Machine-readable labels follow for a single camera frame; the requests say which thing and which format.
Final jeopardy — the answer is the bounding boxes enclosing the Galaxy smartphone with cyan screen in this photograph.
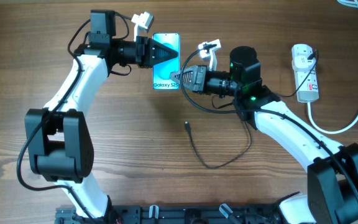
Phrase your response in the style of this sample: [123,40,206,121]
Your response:
[152,33,180,90]

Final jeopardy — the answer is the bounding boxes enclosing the black USB charging cable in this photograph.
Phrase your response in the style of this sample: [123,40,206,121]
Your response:
[184,49,319,170]

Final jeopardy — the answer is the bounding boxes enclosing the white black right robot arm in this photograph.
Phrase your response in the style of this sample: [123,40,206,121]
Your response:
[170,46,358,223]

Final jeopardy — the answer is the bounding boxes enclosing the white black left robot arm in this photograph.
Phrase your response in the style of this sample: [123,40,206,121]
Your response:
[20,10,178,223]

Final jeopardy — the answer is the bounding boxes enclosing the white USB charger plug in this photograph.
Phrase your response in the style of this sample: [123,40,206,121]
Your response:
[292,55,314,72]

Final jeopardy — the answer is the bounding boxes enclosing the white power strip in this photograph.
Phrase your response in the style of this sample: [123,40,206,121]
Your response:
[291,44,319,103]

